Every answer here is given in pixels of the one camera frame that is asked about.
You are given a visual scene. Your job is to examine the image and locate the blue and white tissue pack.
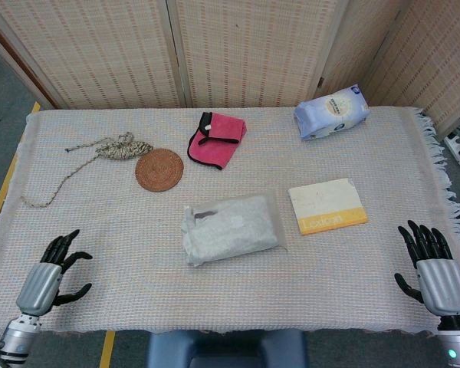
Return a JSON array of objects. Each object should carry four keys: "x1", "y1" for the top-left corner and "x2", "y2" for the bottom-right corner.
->
[{"x1": 293, "y1": 84, "x2": 370, "y2": 142}]

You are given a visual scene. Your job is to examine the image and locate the woven fringed tablecloth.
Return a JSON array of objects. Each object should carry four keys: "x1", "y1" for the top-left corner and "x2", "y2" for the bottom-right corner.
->
[{"x1": 0, "y1": 106, "x2": 460, "y2": 338}]

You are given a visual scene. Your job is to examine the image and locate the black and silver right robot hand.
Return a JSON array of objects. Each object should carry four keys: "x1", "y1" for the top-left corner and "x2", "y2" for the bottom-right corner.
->
[{"x1": 393, "y1": 219, "x2": 460, "y2": 317}]

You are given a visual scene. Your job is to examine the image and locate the pink pouch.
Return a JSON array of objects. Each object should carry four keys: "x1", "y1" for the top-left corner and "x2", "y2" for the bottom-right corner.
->
[{"x1": 186, "y1": 111, "x2": 248, "y2": 172}]

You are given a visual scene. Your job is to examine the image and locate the white device on floor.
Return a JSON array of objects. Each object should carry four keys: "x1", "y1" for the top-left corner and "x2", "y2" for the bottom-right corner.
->
[{"x1": 443, "y1": 128, "x2": 460, "y2": 173}]

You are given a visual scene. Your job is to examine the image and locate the twisted beige rope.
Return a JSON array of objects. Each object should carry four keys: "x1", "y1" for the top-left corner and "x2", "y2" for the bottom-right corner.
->
[{"x1": 21, "y1": 131, "x2": 154, "y2": 209}]

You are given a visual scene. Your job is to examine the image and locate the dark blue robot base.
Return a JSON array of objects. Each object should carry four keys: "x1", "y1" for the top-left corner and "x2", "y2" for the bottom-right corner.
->
[{"x1": 145, "y1": 328, "x2": 308, "y2": 368}]

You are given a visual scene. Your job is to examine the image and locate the round brown woven coaster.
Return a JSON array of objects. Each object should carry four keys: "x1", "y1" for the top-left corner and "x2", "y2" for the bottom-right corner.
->
[{"x1": 135, "y1": 147, "x2": 185, "y2": 192}]

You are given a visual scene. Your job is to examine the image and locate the bamboo folding screen panel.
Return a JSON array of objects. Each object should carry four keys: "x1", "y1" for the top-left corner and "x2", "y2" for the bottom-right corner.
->
[
  {"x1": 0, "y1": 0, "x2": 192, "y2": 111},
  {"x1": 314, "y1": 0, "x2": 407, "y2": 107},
  {"x1": 166, "y1": 0, "x2": 350, "y2": 109},
  {"x1": 362, "y1": 0, "x2": 460, "y2": 141}
]

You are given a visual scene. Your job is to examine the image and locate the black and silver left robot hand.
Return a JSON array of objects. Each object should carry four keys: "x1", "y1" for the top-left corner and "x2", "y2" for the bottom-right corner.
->
[{"x1": 15, "y1": 228, "x2": 94, "y2": 317}]

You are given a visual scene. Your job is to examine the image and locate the transparent plastic bag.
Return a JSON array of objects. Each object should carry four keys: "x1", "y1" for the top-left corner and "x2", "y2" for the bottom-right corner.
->
[{"x1": 180, "y1": 190, "x2": 289, "y2": 268}]

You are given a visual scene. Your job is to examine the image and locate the white clothes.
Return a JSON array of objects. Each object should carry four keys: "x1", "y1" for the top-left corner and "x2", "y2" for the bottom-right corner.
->
[{"x1": 182, "y1": 195, "x2": 279, "y2": 268}]

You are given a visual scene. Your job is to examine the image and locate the white and yellow book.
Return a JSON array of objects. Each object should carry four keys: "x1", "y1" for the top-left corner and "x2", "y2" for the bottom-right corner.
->
[{"x1": 287, "y1": 177, "x2": 369, "y2": 235}]

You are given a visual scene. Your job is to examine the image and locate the yellow floor tape strip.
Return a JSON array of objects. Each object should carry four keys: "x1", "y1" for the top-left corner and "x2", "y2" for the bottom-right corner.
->
[
  {"x1": 98, "y1": 330, "x2": 117, "y2": 368},
  {"x1": 0, "y1": 101, "x2": 42, "y2": 250}
]

